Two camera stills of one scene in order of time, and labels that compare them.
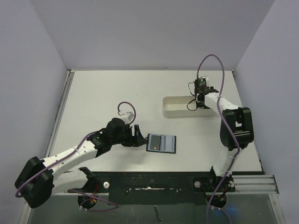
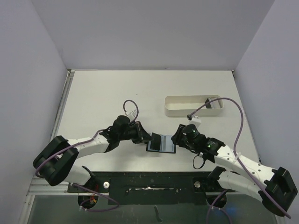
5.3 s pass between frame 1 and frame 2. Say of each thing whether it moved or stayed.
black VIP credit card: stayed
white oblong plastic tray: stayed
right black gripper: moved
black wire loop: moved
